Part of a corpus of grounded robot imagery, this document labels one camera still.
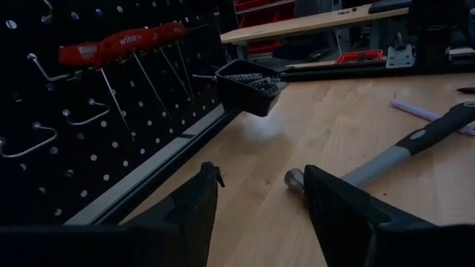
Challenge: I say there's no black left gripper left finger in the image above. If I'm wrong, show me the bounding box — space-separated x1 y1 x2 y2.
0 162 226 267

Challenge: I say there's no black plastic pegboard bin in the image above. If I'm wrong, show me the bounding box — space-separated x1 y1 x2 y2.
214 59 289 118

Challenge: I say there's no red T-handle hex key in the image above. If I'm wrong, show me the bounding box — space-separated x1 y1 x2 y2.
98 28 172 120
150 24 194 103
166 21 197 102
58 42 137 142

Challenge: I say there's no black pegboard tool stand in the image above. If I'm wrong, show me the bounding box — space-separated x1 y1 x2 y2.
0 0 240 227

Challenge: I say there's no red storage bin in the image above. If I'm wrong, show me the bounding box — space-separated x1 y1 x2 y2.
234 0 296 56

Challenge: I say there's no silver wire peg hook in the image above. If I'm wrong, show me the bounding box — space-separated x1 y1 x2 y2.
62 98 111 126
0 122 59 159

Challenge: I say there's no light purple plastic stick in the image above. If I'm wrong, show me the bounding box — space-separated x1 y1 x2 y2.
389 98 475 137

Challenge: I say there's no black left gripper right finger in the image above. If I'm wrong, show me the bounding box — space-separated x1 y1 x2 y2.
303 165 475 267

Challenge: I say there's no long wire tool holder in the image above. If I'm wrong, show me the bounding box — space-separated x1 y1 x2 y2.
26 53 85 82

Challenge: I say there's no red framed square box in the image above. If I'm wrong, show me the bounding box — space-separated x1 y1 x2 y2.
335 49 385 65

